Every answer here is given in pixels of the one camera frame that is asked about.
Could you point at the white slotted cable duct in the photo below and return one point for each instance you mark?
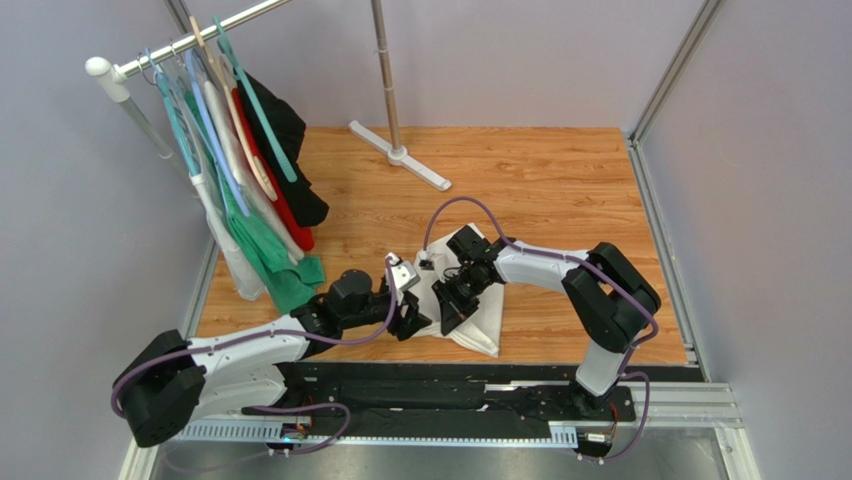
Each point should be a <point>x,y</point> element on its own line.
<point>276,431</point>

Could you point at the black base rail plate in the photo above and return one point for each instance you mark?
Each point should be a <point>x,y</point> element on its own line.
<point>444,398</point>

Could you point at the aluminium frame rail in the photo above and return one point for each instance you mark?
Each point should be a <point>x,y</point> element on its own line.
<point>653,191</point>
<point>140,463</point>

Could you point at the white cloth napkin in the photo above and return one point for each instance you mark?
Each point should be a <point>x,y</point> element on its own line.
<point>479,333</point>

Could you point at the white clothes rack stand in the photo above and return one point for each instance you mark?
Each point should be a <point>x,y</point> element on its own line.
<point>364,63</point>

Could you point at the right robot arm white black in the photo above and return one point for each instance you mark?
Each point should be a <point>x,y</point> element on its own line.
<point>611,298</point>

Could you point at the blue plastic hanger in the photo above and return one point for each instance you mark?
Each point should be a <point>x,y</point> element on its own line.
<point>198,77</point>

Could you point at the red hanging garment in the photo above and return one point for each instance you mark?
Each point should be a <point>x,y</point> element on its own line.
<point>302,236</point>

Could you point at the wooden hanger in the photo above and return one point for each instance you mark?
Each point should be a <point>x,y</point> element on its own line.
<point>228,82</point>

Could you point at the aluminium frame rail left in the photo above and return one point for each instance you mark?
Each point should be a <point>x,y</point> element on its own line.
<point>140,463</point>

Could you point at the white hanging garment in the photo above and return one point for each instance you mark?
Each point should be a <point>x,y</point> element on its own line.
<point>261,255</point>

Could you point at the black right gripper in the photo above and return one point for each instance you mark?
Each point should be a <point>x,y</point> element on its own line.
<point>454,296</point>

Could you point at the aluminium frame rail right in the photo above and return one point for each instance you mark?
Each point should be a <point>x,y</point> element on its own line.
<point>653,191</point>

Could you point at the green hanging garment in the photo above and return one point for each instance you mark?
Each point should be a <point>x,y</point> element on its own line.
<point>259,252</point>

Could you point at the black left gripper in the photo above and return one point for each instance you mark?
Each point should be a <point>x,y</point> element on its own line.
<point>413,321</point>

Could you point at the light teal plastic hanger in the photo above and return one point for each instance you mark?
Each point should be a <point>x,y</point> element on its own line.
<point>173,102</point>

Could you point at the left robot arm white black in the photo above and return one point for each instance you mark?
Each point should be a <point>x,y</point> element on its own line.
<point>174,381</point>

